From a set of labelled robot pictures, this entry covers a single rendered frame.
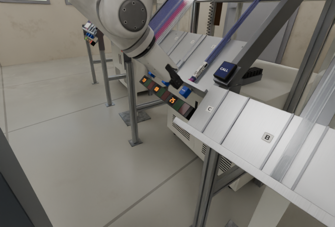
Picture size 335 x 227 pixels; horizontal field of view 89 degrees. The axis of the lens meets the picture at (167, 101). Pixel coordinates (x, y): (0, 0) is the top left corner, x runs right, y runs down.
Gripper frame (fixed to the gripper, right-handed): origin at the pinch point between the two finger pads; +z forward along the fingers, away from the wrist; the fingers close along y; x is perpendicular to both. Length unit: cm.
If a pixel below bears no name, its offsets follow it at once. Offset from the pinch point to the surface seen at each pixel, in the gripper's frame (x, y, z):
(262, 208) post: -13.1, 29.5, 32.0
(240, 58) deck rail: 15.9, 9.8, 4.6
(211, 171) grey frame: -14.9, 14.0, 25.4
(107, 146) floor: -59, -68, 46
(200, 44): 18.2, -9.6, 5.9
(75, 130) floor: -73, -102, 33
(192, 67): 8.8, -4.8, 5.9
